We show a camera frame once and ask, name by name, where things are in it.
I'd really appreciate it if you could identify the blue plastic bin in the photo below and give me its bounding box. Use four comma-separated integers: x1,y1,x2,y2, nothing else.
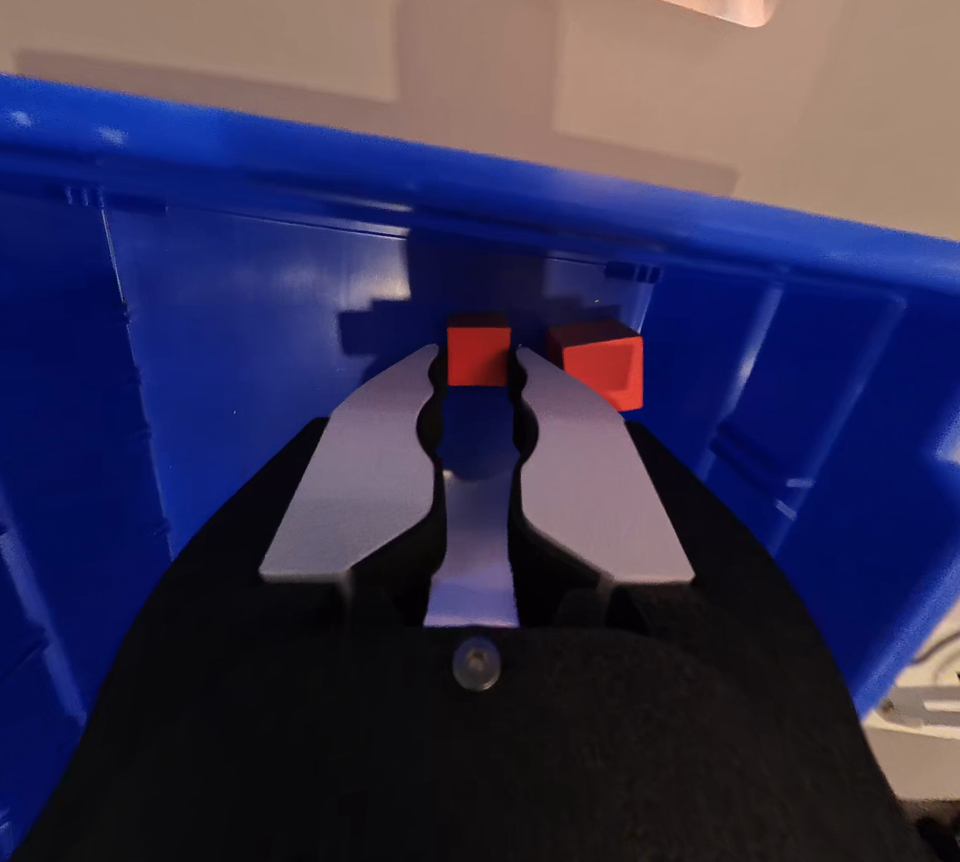
0,73,960,835

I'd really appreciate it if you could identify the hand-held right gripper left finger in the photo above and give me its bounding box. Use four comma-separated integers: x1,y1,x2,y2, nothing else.
258,343,449,602

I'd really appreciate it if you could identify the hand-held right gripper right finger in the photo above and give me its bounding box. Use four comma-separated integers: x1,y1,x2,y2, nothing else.
508,345,695,604

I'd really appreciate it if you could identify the red wooden cube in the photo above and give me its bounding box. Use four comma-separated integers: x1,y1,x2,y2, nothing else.
545,321,646,413
446,313,513,388

